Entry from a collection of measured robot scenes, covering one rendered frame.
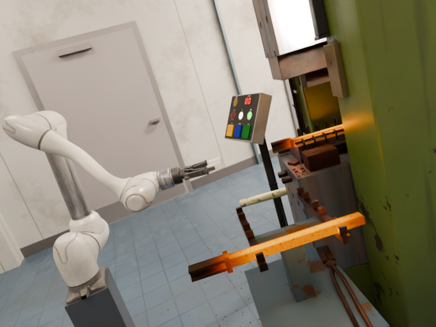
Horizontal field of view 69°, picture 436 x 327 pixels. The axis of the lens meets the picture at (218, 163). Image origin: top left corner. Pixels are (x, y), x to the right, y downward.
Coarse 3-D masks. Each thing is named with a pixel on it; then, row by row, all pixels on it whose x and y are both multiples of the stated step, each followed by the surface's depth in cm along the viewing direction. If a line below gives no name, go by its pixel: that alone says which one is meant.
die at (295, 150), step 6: (312, 132) 151; (330, 132) 137; (342, 132) 134; (318, 138) 136; (324, 138) 133; (330, 138) 132; (342, 138) 132; (300, 144) 135; (306, 144) 133; (312, 144) 133; (318, 144) 133; (324, 144) 133; (294, 150) 143; (300, 150) 133; (342, 150) 134; (300, 162) 137
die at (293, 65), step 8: (304, 48) 122; (312, 48) 122; (320, 48) 122; (280, 56) 123; (288, 56) 123; (296, 56) 123; (304, 56) 123; (312, 56) 123; (320, 56) 123; (272, 64) 135; (280, 64) 124; (288, 64) 124; (296, 64) 124; (304, 64) 124; (312, 64) 124; (320, 64) 124; (272, 72) 140; (280, 72) 125; (288, 72) 125; (296, 72) 125; (304, 72) 125
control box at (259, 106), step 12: (240, 96) 196; (252, 96) 183; (264, 96) 177; (240, 108) 194; (252, 108) 181; (264, 108) 178; (228, 120) 205; (240, 120) 191; (252, 120) 179; (264, 120) 179; (252, 132) 177; (264, 132) 180
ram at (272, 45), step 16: (256, 0) 130; (272, 0) 113; (288, 0) 113; (304, 0) 113; (256, 16) 139; (272, 16) 114; (288, 16) 114; (304, 16) 115; (272, 32) 118; (288, 32) 116; (304, 32) 116; (272, 48) 126; (288, 48) 117
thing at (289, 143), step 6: (336, 126) 139; (342, 126) 137; (318, 132) 138; (324, 132) 138; (288, 138) 139; (294, 138) 141; (300, 138) 138; (306, 138) 138; (276, 144) 139; (282, 144) 140; (288, 144) 140; (294, 144) 139; (276, 150) 140; (282, 150) 140
